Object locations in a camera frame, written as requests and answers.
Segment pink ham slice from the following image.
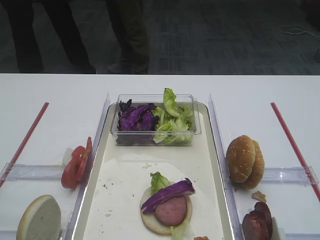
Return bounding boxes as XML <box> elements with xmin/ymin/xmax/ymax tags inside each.
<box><xmin>154</xmin><ymin>196</ymin><xmax>188</xmax><ymax>227</ymax></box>

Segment person legs dark trousers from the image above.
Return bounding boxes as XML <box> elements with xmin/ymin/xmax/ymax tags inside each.
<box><xmin>0</xmin><ymin>0</ymin><xmax>150</xmax><ymax>74</ymax></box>

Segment right red rod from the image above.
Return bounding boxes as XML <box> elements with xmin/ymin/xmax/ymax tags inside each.
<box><xmin>270</xmin><ymin>102</ymin><xmax>320</xmax><ymax>200</ymax></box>

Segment purple cabbage pile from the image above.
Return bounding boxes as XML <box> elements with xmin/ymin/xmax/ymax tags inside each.
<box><xmin>118</xmin><ymin>99</ymin><xmax>160</xmax><ymax>132</ymax></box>

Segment orange food scrap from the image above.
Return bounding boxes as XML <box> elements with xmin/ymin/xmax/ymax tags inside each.
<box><xmin>193</xmin><ymin>236</ymin><xmax>210</xmax><ymax>240</ymax></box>

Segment grey shoe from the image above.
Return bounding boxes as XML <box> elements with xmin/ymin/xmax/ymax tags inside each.
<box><xmin>107</xmin><ymin>60</ymin><xmax>149</xmax><ymax>75</ymax></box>

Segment white floor cable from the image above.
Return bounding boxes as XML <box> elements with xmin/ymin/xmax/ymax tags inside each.
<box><xmin>279</xmin><ymin>24</ymin><xmax>320</xmax><ymax>40</ymax></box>

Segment cream metal tray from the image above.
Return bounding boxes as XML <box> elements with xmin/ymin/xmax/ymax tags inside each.
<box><xmin>82</xmin><ymin>103</ymin><xmax>233</xmax><ymax>240</ymax></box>

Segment purple cabbage strip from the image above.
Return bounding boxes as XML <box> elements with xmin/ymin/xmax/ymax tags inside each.
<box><xmin>140</xmin><ymin>178</ymin><xmax>196</xmax><ymax>214</ymax></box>

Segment white-faced bun half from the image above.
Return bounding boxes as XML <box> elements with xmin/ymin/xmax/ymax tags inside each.
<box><xmin>16</xmin><ymin>194</ymin><xmax>61</xmax><ymax>240</ymax></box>

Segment lower lettuce leaf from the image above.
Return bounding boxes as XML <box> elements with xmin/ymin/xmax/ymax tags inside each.
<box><xmin>169</xmin><ymin>219</ymin><xmax>194</xmax><ymax>240</ymax></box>

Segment left upper clear crossbar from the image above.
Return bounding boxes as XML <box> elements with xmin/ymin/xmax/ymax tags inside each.
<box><xmin>0</xmin><ymin>163</ymin><xmax>64</xmax><ymax>181</ymax></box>

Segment right long clear rail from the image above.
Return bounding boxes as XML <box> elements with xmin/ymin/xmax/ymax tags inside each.
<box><xmin>208</xmin><ymin>94</ymin><xmax>244</xmax><ymax>240</ymax></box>

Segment clear plastic salad container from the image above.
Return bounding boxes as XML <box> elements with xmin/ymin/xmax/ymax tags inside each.
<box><xmin>110</xmin><ymin>94</ymin><xmax>201</xmax><ymax>146</ymax></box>

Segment sesame bun top rear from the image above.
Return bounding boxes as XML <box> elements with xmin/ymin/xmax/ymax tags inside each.
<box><xmin>245</xmin><ymin>140</ymin><xmax>265</xmax><ymax>189</ymax></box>

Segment left red rod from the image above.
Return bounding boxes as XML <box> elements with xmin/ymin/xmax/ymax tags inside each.
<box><xmin>0</xmin><ymin>102</ymin><xmax>49</xmax><ymax>187</ymax></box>

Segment green lettuce pile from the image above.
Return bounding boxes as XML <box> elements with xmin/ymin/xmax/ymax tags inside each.
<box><xmin>152</xmin><ymin>88</ymin><xmax>193</xmax><ymax>146</ymax></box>

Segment red tomato slices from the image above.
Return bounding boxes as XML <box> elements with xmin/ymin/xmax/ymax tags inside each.
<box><xmin>61</xmin><ymin>136</ymin><xmax>93</xmax><ymax>189</ymax></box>

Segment red rod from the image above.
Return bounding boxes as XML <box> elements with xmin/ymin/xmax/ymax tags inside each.
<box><xmin>270</xmin><ymin>102</ymin><xmax>320</xmax><ymax>200</ymax></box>
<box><xmin>0</xmin><ymin>102</ymin><xmax>49</xmax><ymax>187</ymax></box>

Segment bread crumb piece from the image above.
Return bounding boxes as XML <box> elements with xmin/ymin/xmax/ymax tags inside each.
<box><xmin>251</xmin><ymin>190</ymin><xmax>267</xmax><ymax>203</ymax></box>

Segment dark sausage patties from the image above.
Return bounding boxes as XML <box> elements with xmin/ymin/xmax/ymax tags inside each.
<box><xmin>242</xmin><ymin>201</ymin><xmax>273</xmax><ymax>240</ymax></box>

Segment white pusher block sausage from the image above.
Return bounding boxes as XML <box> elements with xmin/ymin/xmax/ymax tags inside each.
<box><xmin>271</xmin><ymin>216</ymin><xmax>280</xmax><ymax>240</ymax></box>

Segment white pusher block tomato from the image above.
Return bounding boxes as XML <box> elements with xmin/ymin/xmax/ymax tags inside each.
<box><xmin>62</xmin><ymin>147</ymin><xmax>73</xmax><ymax>167</ymax></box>

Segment bottom bun on tray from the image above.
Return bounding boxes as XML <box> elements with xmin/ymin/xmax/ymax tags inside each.
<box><xmin>140</xmin><ymin>196</ymin><xmax>193</xmax><ymax>237</ymax></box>

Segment lettuce leaf on bun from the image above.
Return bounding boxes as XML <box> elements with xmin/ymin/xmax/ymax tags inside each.
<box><xmin>150</xmin><ymin>171</ymin><xmax>171</xmax><ymax>195</ymax></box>

